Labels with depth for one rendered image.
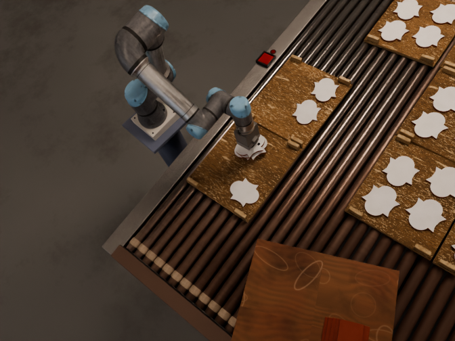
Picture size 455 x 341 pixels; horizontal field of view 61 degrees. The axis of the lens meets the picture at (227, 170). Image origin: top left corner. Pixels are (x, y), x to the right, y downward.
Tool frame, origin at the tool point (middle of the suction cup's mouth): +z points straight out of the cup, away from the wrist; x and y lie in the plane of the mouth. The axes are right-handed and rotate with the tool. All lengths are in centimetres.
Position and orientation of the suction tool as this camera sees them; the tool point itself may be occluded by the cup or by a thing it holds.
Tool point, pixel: (250, 145)
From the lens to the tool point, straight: 173.8
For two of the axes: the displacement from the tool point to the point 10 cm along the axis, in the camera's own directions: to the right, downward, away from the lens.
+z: 1.8, 4.5, 8.8
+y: 5.8, -7.7, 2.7
